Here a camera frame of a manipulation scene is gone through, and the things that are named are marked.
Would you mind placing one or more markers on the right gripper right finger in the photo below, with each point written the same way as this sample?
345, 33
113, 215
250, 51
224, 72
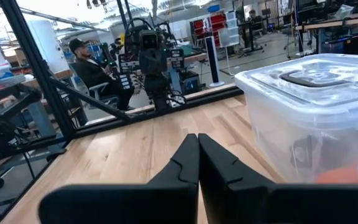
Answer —
259, 202

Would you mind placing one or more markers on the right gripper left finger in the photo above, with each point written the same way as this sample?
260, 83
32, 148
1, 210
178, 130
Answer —
154, 199

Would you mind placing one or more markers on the clear plastic container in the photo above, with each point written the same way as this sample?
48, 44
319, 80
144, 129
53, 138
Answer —
315, 81
306, 140

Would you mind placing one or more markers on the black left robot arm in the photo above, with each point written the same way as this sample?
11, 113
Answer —
158, 90

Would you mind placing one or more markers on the person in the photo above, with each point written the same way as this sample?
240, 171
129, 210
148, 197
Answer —
95, 74

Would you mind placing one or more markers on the grey office chair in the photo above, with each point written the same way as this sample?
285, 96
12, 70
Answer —
99, 90

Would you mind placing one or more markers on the black tower on white base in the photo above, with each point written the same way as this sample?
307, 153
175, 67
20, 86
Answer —
213, 62

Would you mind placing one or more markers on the large red storage shelf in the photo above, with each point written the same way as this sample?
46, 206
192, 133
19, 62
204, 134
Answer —
210, 26

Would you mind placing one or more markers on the white drawer unit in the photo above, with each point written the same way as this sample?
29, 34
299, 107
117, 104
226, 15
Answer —
230, 29

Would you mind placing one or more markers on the orange item inside bag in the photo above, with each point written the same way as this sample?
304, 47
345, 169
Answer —
340, 175

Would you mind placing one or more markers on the white cylindrical tank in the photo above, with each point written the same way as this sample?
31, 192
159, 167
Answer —
47, 43

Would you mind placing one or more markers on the black padded seat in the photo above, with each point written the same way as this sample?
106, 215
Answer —
5, 105

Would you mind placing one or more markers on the wooden top desk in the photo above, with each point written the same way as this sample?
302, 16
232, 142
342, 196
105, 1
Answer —
331, 25

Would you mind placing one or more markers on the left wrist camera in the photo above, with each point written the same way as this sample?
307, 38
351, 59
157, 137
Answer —
149, 40

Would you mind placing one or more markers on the black metal table frame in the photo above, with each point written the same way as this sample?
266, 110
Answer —
42, 77

